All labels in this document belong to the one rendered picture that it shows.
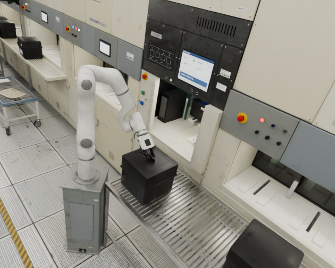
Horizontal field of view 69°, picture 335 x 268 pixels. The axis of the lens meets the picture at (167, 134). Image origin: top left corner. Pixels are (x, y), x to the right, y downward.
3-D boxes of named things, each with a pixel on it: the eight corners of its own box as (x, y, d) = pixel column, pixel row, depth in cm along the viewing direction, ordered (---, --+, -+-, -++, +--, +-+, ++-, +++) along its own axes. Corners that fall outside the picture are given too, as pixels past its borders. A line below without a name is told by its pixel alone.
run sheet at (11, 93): (-5, 92, 325) (-5, 91, 325) (11, 87, 344) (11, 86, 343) (11, 99, 317) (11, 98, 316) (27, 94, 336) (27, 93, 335)
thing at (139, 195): (149, 169, 198) (151, 152, 189) (172, 190, 182) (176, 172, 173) (119, 182, 180) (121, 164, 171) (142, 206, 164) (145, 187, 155)
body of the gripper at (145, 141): (138, 134, 161) (144, 150, 161) (150, 130, 168) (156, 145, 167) (133, 136, 167) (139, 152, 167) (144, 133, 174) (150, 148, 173)
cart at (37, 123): (-16, 107, 374) (-24, 77, 350) (21, 101, 409) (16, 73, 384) (7, 136, 323) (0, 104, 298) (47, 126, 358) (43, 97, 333)
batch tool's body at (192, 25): (124, 188, 279) (143, -5, 178) (181, 160, 341) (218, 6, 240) (178, 244, 230) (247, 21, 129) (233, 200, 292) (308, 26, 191)
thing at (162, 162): (119, 166, 172) (120, 151, 165) (151, 153, 191) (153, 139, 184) (145, 191, 155) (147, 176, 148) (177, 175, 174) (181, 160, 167)
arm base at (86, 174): (68, 182, 171) (67, 162, 162) (77, 165, 187) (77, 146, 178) (95, 186, 172) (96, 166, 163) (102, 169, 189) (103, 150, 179)
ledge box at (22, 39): (17, 53, 367) (15, 35, 354) (38, 52, 385) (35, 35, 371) (23, 59, 349) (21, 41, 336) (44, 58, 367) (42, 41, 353)
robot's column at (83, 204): (65, 251, 206) (59, 186, 167) (77, 224, 230) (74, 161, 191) (99, 255, 208) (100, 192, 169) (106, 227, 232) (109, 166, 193)
